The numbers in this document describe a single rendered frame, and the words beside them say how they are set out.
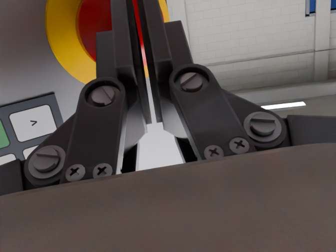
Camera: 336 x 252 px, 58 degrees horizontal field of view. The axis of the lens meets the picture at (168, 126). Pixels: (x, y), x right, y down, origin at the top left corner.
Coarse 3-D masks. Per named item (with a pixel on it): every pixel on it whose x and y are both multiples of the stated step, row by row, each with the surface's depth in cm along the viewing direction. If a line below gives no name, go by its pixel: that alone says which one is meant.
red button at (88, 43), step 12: (84, 0) 12; (96, 0) 12; (108, 0) 12; (132, 0) 12; (84, 12) 12; (96, 12) 12; (108, 12) 12; (84, 24) 12; (96, 24) 12; (108, 24) 12; (84, 36) 12; (84, 48) 13; (144, 60) 13
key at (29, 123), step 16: (48, 96) 14; (0, 112) 13; (16, 112) 13; (32, 112) 14; (48, 112) 14; (0, 128) 13; (16, 128) 14; (32, 128) 14; (48, 128) 14; (0, 144) 14; (16, 144) 14; (32, 144) 14; (0, 160) 14
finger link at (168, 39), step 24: (144, 0) 10; (144, 24) 9; (168, 24) 10; (144, 48) 9; (168, 48) 8; (168, 72) 9; (168, 96) 8; (168, 120) 9; (240, 120) 8; (264, 120) 8; (264, 144) 7
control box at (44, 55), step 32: (0, 0) 12; (32, 0) 13; (64, 0) 13; (160, 0) 15; (0, 32) 12; (32, 32) 13; (64, 32) 13; (0, 64) 13; (32, 64) 13; (64, 64) 14; (0, 96) 13; (32, 96) 14; (64, 96) 14; (160, 128) 17; (160, 160) 18
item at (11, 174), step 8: (16, 160) 8; (24, 160) 8; (0, 168) 8; (8, 168) 8; (16, 168) 8; (0, 176) 8; (8, 176) 8; (16, 176) 8; (24, 176) 8; (0, 184) 7; (8, 184) 7; (16, 184) 7; (24, 184) 8; (0, 192) 7; (8, 192) 7
